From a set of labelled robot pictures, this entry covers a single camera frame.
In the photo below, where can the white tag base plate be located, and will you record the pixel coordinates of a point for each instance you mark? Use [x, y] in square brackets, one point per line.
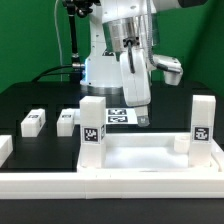
[112, 116]

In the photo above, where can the white L-shaped obstacle fence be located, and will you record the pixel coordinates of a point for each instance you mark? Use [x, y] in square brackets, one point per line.
[86, 185]

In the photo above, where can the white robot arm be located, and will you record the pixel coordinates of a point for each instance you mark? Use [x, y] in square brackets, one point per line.
[123, 34]

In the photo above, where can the white desk tabletop tray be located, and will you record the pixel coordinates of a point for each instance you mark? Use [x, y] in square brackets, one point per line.
[148, 152]

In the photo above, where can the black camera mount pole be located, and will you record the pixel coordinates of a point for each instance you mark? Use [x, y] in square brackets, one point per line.
[80, 8]

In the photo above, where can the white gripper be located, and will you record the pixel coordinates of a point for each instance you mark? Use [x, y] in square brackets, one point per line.
[136, 85]

